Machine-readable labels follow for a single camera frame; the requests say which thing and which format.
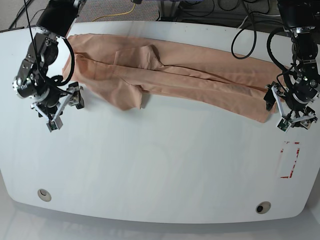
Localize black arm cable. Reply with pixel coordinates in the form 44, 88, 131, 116
230, 0, 288, 71
47, 37, 76, 87

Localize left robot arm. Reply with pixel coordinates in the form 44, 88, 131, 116
263, 0, 320, 132

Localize yellow cable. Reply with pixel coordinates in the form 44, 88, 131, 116
92, 5, 137, 23

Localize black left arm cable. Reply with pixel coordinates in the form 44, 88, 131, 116
230, 0, 288, 71

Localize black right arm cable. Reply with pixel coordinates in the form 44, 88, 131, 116
47, 37, 76, 87

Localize red tape rectangle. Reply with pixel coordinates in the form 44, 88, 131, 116
276, 141, 301, 179

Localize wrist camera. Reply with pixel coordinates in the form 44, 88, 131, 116
46, 119, 63, 132
276, 118, 292, 133

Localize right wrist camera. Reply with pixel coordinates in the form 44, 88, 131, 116
46, 119, 63, 132

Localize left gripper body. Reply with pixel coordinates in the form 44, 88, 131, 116
266, 77, 320, 128

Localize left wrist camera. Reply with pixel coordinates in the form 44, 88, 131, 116
276, 118, 292, 133

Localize peach t-shirt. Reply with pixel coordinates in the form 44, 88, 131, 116
68, 34, 280, 123

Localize table grommet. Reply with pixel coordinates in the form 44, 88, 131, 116
255, 201, 271, 215
37, 189, 52, 202

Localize left table grommet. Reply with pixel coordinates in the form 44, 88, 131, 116
37, 189, 52, 202

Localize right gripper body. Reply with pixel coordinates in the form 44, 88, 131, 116
12, 76, 83, 122

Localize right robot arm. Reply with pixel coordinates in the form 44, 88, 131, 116
12, 0, 86, 131

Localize right table grommet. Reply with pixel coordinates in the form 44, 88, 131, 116
255, 201, 271, 215

